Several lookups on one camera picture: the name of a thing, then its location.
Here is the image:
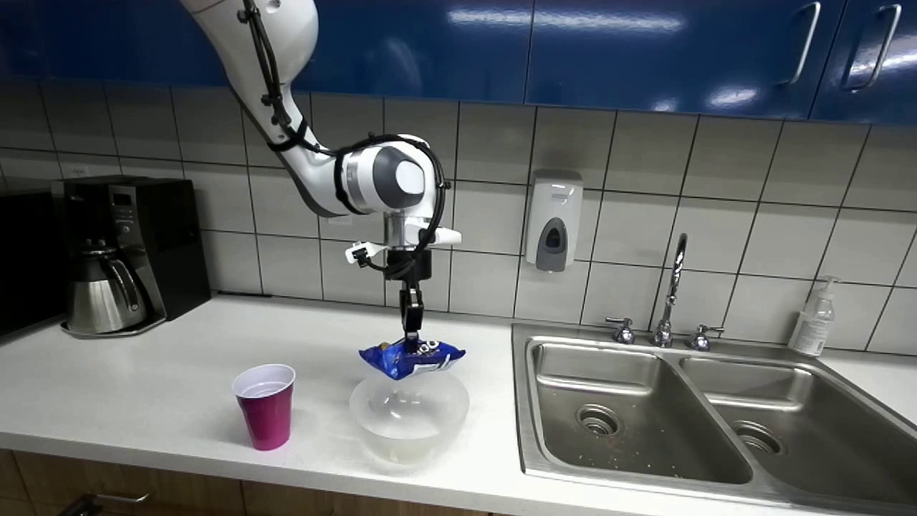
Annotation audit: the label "chrome faucet knob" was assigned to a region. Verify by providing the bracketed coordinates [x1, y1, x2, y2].
[687, 320, 726, 353]
[601, 316, 640, 347]

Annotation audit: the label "chrome sink faucet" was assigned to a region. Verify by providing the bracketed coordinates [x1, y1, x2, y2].
[653, 228, 690, 349]

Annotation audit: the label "clear pump soap bottle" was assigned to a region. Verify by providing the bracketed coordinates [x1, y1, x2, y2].
[785, 274, 836, 357]

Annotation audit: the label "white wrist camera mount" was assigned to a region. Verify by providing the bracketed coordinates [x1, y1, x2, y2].
[343, 227, 464, 271]

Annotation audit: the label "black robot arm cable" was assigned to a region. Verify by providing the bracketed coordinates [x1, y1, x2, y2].
[236, 0, 454, 253]

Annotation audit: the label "black microwave oven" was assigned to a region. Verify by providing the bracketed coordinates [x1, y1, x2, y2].
[0, 188, 70, 340]

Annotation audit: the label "stainless steel double sink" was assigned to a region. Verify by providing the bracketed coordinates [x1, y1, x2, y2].
[511, 323, 917, 514]

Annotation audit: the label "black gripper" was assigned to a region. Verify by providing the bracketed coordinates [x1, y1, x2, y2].
[385, 250, 435, 353]

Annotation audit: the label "blue Doritos chip packet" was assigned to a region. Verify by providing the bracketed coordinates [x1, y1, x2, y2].
[356, 334, 469, 380]

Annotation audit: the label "white wall soap dispenser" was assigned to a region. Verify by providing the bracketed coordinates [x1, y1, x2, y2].
[525, 170, 584, 274]

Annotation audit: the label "clear plastic bowl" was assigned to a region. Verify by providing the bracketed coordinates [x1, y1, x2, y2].
[348, 366, 474, 471]

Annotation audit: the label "silver upper cabinet handle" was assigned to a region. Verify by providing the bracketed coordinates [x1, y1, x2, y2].
[787, 0, 825, 88]
[842, 0, 906, 98]

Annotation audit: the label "wooden lower cabinets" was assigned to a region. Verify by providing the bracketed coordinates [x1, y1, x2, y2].
[0, 449, 498, 516]

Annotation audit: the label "silver drawer handle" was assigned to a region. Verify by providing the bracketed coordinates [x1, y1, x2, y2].
[60, 489, 153, 516]

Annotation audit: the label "steel coffee carafe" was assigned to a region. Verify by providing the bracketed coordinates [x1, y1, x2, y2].
[67, 250, 153, 337]

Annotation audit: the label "black steel coffee maker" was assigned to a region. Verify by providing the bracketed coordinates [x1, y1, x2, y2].
[60, 175, 213, 337]

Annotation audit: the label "blue upper cabinets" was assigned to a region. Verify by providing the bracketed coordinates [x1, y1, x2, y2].
[0, 0, 917, 125]

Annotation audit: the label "magenta plastic cup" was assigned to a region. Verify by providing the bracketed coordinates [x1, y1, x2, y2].
[229, 362, 297, 453]

